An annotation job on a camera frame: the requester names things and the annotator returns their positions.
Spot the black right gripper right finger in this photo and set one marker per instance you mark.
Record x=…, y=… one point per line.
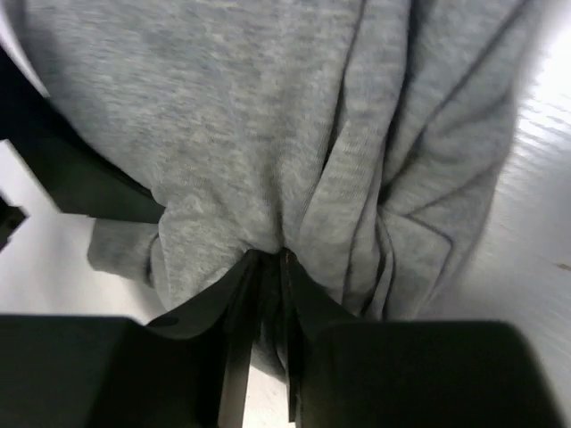
x=345, y=371

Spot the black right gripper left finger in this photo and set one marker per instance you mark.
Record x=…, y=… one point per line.
x=186, y=368

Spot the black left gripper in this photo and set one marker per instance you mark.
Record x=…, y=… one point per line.
x=77, y=178

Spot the grey t-shirt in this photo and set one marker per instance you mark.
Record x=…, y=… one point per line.
x=365, y=137

